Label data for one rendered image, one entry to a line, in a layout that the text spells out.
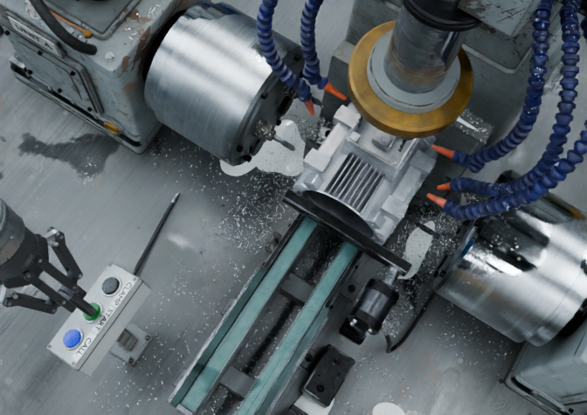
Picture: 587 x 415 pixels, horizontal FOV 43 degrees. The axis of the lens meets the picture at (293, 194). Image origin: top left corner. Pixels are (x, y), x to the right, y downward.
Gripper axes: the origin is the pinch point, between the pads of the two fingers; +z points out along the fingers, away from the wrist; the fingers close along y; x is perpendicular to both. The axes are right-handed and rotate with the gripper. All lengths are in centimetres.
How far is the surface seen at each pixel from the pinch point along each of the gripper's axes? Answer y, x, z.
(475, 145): 57, -37, 14
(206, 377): 2.2, -12.1, 25.9
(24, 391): -17.7, 18.5, 25.7
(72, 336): -4.7, -0.1, 3.9
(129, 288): 6.3, -3.1, 4.6
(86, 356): -6.0, -3.4, 5.5
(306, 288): 26.9, -14.7, 34.9
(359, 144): 47, -21, 8
